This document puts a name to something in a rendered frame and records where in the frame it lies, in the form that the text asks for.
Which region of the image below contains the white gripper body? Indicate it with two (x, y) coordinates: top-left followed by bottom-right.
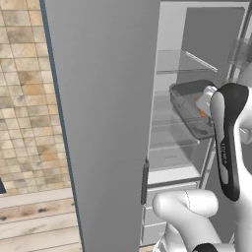
(195, 85), (219, 117)

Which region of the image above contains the grey tupperware container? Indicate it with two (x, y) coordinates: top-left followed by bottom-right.
(168, 79), (219, 141)

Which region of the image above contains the clear fridge door bin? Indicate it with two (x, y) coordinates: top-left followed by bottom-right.
(227, 37), (252, 68)

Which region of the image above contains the grey fridge door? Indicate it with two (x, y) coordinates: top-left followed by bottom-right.
(38, 0), (162, 252)

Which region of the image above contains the glass fridge shelf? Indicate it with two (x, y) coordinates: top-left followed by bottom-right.
(149, 115), (202, 152)
(156, 49), (219, 76)
(152, 90), (185, 128)

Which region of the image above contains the clear fridge crisper drawer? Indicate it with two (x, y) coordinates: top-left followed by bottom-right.
(147, 143), (212, 172)

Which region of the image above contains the white fridge body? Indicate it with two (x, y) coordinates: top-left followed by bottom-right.
(139, 0), (252, 248)

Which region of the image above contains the dark blue panel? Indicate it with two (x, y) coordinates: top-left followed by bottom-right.
(0, 178), (8, 195)

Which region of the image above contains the dark grey fridge door handle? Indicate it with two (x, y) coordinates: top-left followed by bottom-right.
(140, 158), (151, 207)

